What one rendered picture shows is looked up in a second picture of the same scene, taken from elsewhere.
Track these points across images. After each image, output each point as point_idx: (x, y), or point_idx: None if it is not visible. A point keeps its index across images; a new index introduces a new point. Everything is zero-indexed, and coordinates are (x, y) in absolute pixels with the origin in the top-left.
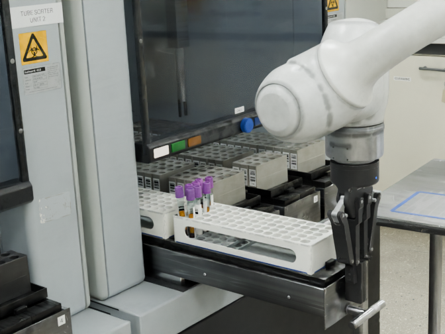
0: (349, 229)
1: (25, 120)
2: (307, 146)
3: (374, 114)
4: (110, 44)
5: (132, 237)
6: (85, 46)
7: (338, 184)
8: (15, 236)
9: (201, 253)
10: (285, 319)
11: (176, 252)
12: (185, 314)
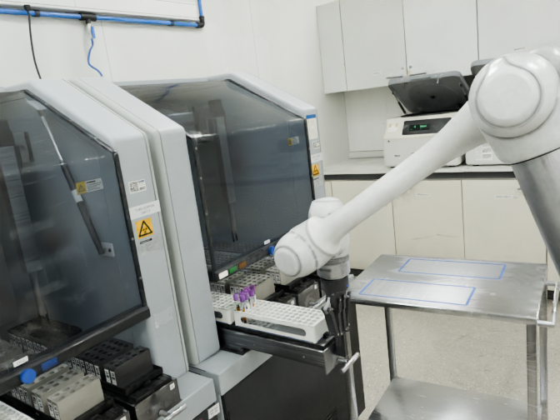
0: (335, 316)
1: (142, 270)
2: None
3: (342, 251)
4: (189, 218)
5: (210, 326)
6: (174, 221)
7: (326, 291)
8: (142, 337)
9: (251, 332)
10: None
11: (237, 332)
12: (245, 367)
